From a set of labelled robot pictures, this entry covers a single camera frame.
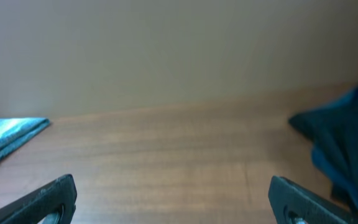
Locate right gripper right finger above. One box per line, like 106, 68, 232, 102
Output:
268, 175, 358, 224

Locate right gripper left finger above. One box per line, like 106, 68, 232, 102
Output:
0, 174, 77, 224

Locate light blue denim shorts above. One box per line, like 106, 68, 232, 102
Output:
0, 118, 50, 161

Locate dark blue garment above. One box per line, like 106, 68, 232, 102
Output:
309, 85, 358, 222

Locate black garment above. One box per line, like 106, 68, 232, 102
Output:
287, 93, 358, 215

